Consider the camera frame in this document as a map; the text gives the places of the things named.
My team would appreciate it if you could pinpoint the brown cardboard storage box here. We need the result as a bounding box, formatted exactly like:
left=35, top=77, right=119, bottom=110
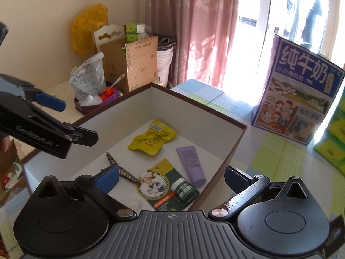
left=23, top=84, right=246, bottom=210

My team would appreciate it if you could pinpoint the brown cardboard carton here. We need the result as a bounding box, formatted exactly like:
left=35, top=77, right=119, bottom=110
left=92, top=25, right=158, bottom=94

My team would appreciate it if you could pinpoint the pink curtain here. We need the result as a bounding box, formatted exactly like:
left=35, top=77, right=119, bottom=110
left=145, top=0, right=238, bottom=88

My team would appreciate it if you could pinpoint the yellow snack packet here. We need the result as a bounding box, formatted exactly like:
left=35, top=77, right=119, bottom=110
left=127, top=120, right=177, bottom=156

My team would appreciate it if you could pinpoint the yellow plastic bag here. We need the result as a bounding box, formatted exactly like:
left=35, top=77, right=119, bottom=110
left=70, top=3, right=108, bottom=55

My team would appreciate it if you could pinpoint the leopard print hair claw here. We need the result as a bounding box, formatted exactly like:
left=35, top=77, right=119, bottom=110
left=100, top=152, right=139, bottom=186

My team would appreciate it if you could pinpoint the purple cream tube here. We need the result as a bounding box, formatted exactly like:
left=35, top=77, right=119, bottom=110
left=176, top=146, right=206, bottom=188

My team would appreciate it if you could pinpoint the purple gift box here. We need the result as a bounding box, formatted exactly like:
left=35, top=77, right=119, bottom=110
left=74, top=87, right=123, bottom=115

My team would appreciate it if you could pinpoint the white plastic bag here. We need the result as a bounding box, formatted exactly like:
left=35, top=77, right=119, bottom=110
left=69, top=52, right=106, bottom=103

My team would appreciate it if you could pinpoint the green tissue pack stack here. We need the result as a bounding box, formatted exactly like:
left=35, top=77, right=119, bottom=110
left=314, top=92, right=345, bottom=174

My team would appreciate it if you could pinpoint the green ointment blister card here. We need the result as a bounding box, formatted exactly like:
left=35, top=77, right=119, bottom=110
left=137, top=158, right=199, bottom=211

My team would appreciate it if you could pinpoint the blue milk carton box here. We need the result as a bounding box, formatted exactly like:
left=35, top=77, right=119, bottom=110
left=251, top=35, right=344, bottom=145

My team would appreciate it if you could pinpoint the person's hand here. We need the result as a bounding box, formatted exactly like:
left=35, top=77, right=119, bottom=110
left=0, top=136, right=11, bottom=154

